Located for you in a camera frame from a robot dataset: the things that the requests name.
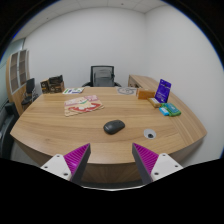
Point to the brown printed cardboard box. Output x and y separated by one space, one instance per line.
44 86

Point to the black computer mouse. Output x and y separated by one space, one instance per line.
114 127

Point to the cartoon print mouse pad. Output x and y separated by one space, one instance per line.
82 105

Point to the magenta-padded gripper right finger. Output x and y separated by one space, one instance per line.
163 165

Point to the small green box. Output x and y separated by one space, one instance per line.
173 109

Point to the wooden shelf unit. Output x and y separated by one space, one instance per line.
15 73

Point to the white sheet with grey spiral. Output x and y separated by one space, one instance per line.
126 91

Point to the black cardboard box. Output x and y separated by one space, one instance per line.
56 80

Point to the wooden side cabinet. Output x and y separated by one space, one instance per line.
143 81

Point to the orange cardboard box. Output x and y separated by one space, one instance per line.
146 94

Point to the purple card package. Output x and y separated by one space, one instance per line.
163 90

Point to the small blue box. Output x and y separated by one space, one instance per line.
164 111

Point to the black mesh office chair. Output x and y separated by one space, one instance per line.
102 67

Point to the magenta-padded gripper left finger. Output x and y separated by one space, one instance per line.
59 165

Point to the large black chair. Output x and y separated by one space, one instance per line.
6 130

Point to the small tan box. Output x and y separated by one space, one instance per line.
154 102

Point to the small black office chair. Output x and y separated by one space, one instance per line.
30 86

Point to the white printed paper sheet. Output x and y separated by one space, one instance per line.
73 90

